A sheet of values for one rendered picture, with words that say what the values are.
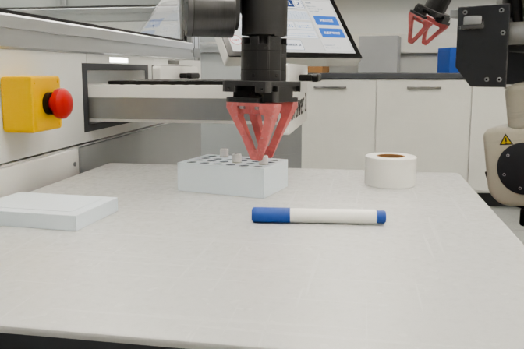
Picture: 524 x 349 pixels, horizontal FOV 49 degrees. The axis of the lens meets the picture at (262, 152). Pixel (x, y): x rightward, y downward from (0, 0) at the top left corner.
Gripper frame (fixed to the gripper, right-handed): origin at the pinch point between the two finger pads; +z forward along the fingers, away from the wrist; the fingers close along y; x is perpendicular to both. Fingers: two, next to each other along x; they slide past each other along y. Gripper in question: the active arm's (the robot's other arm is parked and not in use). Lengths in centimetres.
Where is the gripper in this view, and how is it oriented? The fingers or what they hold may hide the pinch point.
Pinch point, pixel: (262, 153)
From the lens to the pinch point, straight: 74.5
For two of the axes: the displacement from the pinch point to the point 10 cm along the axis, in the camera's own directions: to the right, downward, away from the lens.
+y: -4.3, 1.1, -9.0
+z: -0.2, 9.9, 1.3
